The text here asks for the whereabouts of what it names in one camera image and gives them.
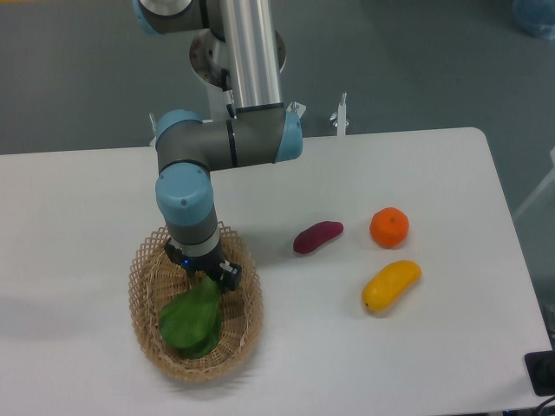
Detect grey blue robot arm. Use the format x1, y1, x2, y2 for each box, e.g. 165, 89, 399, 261
134, 1, 303, 291

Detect woven wicker basket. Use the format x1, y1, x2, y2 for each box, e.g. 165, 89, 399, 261
128, 222, 264, 382

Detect yellow mango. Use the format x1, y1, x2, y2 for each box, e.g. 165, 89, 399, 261
361, 260, 422, 313

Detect blue plastic bag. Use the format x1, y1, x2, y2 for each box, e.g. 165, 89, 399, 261
512, 0, 554, 41

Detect white metal mounting frame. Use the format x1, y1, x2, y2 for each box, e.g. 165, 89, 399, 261
148, 92, 350, 147

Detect black device at table edge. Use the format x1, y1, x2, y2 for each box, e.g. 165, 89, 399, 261
524, 350, 554, 397

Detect purple sweet potato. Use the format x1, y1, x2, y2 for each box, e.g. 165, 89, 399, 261
293, 221, 344, 256

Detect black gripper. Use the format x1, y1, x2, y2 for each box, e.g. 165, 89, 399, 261
164, 239, 241, 291

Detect green bok choy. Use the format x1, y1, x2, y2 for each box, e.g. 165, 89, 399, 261
159, 277, 223, 359

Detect black cable on pedestal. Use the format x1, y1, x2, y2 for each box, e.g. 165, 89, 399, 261
220, 68, 238, 119

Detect orange tangerine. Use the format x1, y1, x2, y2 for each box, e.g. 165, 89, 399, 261
369, 207, 409, 249

